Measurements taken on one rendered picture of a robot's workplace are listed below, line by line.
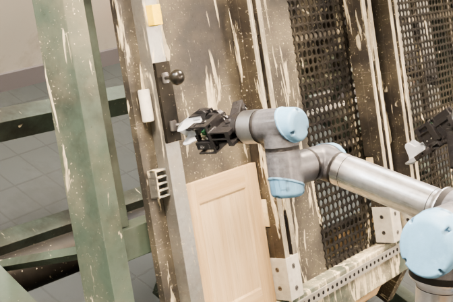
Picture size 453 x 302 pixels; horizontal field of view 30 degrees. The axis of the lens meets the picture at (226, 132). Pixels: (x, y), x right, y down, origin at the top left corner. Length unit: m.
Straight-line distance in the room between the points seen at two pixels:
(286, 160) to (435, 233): 0.39
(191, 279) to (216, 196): 0.24
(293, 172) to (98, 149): 0.45
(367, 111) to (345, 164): 1.02
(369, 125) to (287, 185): 1.10
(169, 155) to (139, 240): 0.23
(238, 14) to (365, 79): 0.65
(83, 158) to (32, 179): 2.36
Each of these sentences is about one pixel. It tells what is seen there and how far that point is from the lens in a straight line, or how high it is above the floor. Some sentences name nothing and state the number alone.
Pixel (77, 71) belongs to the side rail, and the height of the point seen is 1.52.
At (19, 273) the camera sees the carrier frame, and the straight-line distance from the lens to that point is 2.59.
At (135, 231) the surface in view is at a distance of 2.12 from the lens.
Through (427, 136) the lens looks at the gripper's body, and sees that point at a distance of 2.46.
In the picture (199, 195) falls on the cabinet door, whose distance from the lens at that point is 2.21.
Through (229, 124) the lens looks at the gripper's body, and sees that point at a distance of 1.89.
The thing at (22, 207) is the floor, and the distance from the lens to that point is 4.08.
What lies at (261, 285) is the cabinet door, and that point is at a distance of 2.42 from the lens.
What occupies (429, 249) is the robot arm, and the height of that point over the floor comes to 1.60.
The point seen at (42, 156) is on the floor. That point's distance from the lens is 4.48.
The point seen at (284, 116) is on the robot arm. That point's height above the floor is 1.62.
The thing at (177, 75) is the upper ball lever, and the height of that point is 1.54.
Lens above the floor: 2.35
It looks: 27 degrees down
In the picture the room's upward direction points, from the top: 19 degrees clockwise
